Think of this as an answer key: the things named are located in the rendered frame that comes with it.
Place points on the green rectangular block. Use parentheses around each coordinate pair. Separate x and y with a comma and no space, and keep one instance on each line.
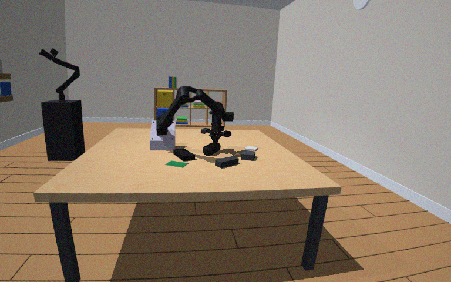
(176,164)

